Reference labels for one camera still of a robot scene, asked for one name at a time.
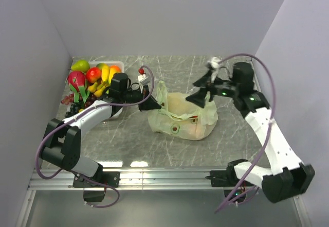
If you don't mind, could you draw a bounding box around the orange fake tangerine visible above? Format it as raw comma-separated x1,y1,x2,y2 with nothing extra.
110,65,121,73

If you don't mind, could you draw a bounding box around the green yellow fake mango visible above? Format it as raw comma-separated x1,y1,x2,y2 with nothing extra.
96,63,107,70

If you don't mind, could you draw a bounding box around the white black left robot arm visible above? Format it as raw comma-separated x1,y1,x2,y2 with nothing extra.
35,69,161,187

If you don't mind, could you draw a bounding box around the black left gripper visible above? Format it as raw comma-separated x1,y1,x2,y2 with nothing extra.
121,84,161,112

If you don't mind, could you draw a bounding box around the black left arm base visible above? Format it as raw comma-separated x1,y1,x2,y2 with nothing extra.
72,172,120,208

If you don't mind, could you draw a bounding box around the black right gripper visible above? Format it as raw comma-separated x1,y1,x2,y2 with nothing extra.
186,70,239,108

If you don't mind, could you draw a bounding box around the dark red grape bunch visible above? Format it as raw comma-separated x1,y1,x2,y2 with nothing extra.
84,94,97,109

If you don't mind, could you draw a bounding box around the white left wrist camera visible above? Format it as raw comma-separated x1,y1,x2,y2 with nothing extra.
138,74,151,91

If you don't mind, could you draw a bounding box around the red fake apple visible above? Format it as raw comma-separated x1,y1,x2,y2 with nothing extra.
86,67,101,83

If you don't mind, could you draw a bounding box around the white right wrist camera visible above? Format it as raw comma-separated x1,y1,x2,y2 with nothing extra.
207,57,222,83

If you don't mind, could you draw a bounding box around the tiny yellow banana bunch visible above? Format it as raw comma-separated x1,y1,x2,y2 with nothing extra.
88,81,109,98

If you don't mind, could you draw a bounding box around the red fake grape bunch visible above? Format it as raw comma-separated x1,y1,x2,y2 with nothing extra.
61,93,74,105

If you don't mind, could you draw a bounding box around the aluminium mounting rail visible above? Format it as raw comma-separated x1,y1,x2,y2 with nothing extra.
28,167,226,191

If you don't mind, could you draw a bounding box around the green yellow fake pear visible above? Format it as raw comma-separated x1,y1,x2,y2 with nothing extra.
70,60,90,73

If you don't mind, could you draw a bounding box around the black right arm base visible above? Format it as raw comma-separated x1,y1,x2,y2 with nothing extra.
205,170,253,200

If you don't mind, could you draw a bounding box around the pale green avocado plastic bag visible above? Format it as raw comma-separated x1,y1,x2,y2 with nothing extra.
148,81,218,141

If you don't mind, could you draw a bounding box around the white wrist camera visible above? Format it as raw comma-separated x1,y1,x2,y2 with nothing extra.
207,57,222,83
138,74,151,91

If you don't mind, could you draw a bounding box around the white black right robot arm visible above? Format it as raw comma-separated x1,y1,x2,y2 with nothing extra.
186,57,315,203

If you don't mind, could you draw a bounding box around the small yellow banana bunch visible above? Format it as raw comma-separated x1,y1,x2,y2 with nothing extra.
101,65,116,85

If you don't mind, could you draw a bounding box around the orange fake peach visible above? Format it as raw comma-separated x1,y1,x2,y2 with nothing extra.
190,126,205,140

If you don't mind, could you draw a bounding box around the white plastic fruit bin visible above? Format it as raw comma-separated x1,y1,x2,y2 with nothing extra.
66,62,124,113

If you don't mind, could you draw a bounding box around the pink fake dragon fruit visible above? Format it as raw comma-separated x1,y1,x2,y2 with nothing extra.
67,71,90,103

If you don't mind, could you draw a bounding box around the dark purple grape bunch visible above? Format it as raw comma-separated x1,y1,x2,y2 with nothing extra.
64,103,82,118

